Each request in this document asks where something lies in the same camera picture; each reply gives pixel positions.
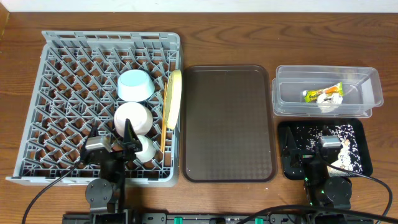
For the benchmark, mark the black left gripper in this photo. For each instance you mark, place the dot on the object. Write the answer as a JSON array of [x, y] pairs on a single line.
[[130, 144]]

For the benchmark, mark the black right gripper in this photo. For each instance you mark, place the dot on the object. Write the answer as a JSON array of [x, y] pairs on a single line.
[[290, 151]]

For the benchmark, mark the white paper bowl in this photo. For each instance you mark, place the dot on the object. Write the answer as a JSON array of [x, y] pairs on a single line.
[[140, 117]]

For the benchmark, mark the cream white cup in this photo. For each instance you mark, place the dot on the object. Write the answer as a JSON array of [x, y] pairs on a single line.
[[148, 149]]

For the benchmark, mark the white paper tissue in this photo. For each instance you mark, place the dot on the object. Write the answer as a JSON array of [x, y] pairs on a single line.
[[328, 103]]

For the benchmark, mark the yellow green snack wrapper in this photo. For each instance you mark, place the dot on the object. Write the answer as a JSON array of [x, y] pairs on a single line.
[[310, 96]]

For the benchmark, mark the pile of rice and nuts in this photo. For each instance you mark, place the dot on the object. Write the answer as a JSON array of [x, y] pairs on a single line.
[[307, 137]]

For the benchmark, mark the light blue bowl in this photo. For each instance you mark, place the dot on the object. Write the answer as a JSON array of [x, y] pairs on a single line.
[[135, 86]]

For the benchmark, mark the yellow plate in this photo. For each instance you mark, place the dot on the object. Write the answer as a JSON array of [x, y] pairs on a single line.
[[173, 99]]

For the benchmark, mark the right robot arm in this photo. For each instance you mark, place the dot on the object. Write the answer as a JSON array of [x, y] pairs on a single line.
[[322, 190]]

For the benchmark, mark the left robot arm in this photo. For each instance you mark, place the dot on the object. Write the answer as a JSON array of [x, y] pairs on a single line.
[[106, 194]]

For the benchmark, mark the grey plastic dishwasher rack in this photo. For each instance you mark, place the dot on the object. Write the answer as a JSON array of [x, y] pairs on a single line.
[[76, 89]]

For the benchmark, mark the black plastic tray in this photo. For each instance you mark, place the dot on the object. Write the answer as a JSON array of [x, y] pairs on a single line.
[[358, 133]]

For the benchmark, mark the clear plastic bin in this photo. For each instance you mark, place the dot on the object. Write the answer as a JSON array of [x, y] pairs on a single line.
[[361, 85]]

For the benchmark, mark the dark brown serving tray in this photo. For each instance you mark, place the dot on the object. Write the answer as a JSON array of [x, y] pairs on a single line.
[[227, 127]]

